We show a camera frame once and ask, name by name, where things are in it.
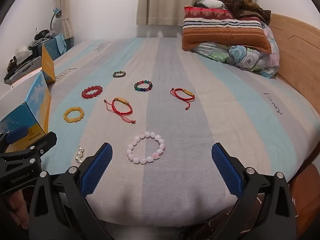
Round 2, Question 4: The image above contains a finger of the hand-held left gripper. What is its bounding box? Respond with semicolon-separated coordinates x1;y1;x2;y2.
0;126;29;153
0;131;58;167

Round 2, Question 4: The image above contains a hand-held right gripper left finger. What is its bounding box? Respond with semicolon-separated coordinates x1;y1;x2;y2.
29;142;120;240

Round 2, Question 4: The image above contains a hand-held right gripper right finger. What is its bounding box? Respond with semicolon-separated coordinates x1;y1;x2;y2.
211;142;299;240

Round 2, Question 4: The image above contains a red bead bracelet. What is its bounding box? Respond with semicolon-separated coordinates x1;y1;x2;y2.
81;85;103;99

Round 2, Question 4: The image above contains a red cord bracelet gold tube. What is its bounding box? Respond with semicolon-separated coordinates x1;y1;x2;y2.
104;97;137;124
170;87;196;110

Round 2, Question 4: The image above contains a person's left hand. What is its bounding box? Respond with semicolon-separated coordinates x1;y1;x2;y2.
0;189;30;230

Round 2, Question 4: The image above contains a blue yellow cardboard box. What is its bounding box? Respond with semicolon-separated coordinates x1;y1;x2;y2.
0;44;57;153

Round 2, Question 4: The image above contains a striped bed sheet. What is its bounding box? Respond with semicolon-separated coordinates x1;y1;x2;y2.
37;37;320;228

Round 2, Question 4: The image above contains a blue suitcase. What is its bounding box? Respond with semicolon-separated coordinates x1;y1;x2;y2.
44;37;68;60

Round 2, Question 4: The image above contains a light blue cloth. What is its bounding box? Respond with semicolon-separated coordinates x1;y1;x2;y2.
55;34;67;55

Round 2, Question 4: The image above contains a dark clothing pile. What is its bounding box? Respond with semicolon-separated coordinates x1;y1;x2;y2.
34;29;59;42

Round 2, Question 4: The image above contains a floral duvet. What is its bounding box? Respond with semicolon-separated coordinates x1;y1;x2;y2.
192;21;280;78

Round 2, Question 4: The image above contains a blue desk lamp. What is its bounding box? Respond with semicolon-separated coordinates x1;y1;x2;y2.
49;8;62;30

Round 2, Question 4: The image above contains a wooden headboard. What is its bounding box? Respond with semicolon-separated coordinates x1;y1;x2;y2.
269;13;320;120

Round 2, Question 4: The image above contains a narrow beige curtain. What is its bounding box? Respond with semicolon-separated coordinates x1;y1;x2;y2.
54;0;75;39

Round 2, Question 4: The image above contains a striped orange pillow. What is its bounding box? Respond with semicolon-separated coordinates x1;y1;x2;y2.
182;5;272;54

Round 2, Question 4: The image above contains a grey pillow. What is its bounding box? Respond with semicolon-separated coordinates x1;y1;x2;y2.
194;0;225;9

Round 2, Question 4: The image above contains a brown blanket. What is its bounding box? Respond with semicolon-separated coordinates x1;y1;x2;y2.
212;0;272;27

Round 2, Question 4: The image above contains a wide beige curtain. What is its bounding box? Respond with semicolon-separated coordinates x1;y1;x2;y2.
136;0;260;27

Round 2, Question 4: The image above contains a white pearl bracelet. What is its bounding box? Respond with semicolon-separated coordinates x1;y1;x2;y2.
74;145;85;165

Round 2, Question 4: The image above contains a yellow bead bracelet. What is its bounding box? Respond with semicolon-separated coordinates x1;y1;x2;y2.
63;107;85;123

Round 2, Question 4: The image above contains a pink white bead bracelet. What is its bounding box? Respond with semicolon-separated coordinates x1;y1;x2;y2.
126;131;166;165

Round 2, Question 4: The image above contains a multicolour glass bead bracelet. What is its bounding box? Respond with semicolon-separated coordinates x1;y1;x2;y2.
134;80;153;92

